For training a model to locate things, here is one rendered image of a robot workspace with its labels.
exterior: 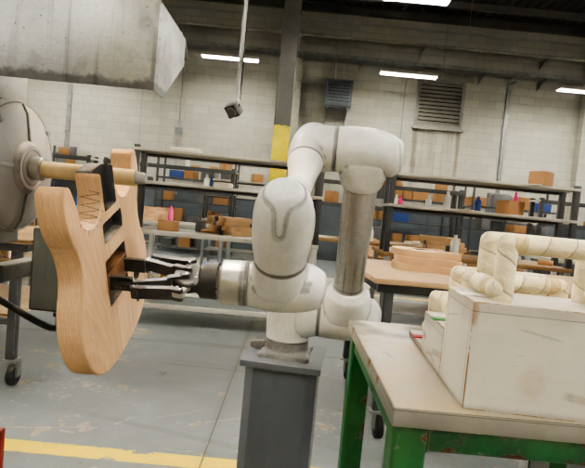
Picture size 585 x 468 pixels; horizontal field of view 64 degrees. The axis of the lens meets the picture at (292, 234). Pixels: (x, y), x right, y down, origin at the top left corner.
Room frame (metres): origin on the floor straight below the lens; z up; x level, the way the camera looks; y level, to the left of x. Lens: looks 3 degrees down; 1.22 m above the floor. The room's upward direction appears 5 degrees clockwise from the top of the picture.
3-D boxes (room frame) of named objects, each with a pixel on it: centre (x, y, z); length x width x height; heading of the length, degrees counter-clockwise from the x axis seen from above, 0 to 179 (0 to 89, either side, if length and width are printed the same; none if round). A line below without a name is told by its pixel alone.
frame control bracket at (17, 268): (1.09, 0.63, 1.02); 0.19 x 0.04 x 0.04; 0
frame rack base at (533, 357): (0.78, -0.43, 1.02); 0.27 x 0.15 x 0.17; 88
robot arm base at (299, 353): (1.66, 0.00, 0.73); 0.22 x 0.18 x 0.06; 83
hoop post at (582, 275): (0.81, -0.52, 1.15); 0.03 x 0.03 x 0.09
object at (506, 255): (0.74, -0.34, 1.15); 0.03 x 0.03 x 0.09
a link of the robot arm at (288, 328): (1.66, -0.03, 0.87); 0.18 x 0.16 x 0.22; 85
